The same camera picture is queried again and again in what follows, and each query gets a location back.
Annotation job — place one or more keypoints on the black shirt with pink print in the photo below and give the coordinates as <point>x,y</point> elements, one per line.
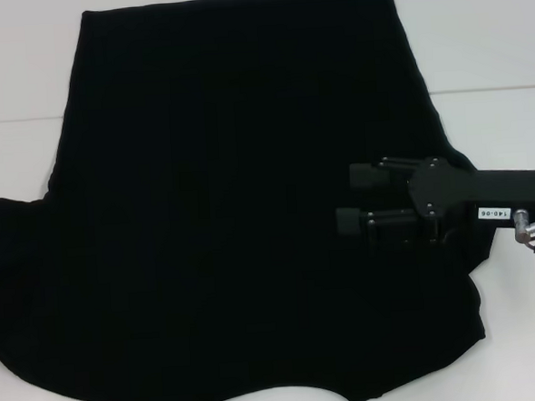
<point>202,168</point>

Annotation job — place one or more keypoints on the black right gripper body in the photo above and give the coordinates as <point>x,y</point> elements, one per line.
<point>476,192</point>

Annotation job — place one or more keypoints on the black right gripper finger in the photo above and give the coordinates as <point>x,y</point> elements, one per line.
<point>350,222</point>
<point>363,175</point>

